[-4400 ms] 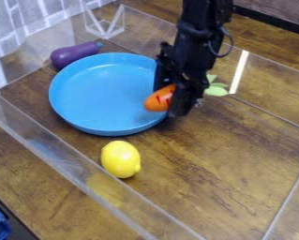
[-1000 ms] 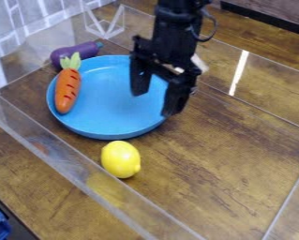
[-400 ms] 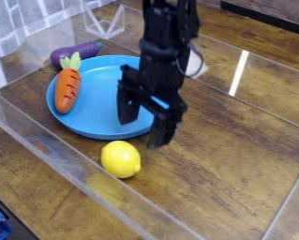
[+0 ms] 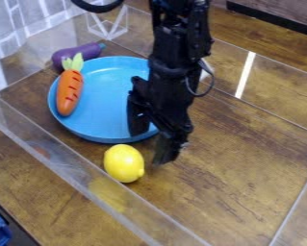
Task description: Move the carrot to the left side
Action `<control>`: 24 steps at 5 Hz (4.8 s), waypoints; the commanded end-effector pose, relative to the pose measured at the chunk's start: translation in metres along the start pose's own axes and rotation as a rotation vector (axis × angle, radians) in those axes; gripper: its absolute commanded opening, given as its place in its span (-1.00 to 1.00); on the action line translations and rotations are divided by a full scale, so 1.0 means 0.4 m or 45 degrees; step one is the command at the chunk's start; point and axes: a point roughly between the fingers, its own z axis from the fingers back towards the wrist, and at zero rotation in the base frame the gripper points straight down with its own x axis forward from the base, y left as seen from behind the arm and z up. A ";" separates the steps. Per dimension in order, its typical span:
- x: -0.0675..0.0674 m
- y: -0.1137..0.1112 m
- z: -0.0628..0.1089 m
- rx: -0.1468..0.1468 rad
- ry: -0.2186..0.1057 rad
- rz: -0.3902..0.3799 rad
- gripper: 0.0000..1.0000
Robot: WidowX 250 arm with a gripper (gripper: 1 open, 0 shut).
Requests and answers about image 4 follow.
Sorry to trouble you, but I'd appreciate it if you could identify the yellow toy lemon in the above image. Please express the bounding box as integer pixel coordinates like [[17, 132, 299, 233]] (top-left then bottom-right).
[[103, 144, 145, 183]]

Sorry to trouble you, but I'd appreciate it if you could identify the orange toy carrot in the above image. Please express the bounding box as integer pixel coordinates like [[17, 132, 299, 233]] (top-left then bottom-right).
[[54, 53, 84, 116]]

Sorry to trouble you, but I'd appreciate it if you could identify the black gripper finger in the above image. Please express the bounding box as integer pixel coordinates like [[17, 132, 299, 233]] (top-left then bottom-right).
[[153, 131, 188, 165], [125, 101, 151, 136]]

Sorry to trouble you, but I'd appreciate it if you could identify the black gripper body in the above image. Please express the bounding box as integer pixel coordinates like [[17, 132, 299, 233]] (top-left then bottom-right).
[[127, 26, 201, 133]]

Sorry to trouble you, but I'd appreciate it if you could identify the black cable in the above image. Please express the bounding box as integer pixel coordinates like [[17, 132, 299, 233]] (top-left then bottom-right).
[[69, 0, 125, 14]]

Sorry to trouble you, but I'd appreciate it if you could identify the clear acrylic enclosure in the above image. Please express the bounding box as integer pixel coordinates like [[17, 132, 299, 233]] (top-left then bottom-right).
[[0, 0, 307, 246]]

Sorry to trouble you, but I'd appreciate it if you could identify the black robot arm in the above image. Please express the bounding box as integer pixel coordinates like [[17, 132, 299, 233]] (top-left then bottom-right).
[[127, 0, 213, 165]]

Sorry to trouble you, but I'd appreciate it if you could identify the blue round plate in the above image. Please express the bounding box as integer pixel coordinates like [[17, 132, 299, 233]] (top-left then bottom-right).
[[48, 56, 157, 144]]

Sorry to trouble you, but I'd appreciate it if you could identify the purple toy eggplant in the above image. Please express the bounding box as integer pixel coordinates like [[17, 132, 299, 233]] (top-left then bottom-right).
[[50, 42, 105, 72]]

